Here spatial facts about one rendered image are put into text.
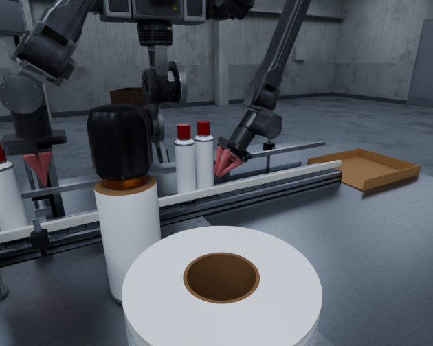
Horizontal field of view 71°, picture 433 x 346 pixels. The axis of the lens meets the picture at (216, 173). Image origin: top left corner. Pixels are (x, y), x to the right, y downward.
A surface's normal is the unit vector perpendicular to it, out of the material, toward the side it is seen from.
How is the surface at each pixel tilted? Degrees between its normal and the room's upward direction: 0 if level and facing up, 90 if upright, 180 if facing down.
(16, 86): 90
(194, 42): 90
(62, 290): 0
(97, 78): 90
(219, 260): 90
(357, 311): 0
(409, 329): 0
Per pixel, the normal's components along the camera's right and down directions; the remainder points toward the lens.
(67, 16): 0.57, 0.11
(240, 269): -0.64, 0.27
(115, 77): 0.47, 0.31
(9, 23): 0.99, 0.04
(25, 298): 0.00, -0.94
